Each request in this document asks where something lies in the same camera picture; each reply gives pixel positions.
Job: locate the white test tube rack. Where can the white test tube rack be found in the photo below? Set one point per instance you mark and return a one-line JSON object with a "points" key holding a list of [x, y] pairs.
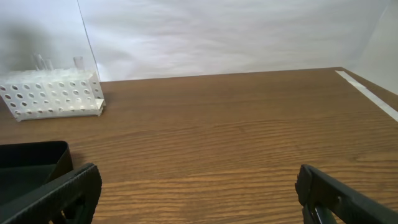
{"points": [[56, 99]]}

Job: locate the black tray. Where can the black tray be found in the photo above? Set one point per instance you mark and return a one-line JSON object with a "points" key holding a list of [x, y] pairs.
{"points": [[28, 158]]}

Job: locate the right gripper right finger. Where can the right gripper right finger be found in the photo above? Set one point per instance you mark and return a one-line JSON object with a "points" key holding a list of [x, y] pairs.
{"points": [[335, 199]]}

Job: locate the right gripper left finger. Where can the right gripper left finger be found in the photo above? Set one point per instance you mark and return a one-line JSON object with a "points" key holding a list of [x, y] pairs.
{"points": [[59, 199]]}

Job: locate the clear test tube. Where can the clear test tube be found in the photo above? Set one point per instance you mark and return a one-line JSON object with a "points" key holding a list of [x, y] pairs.
{"points": [[49, 64], [37, 62], [79, 63]]}

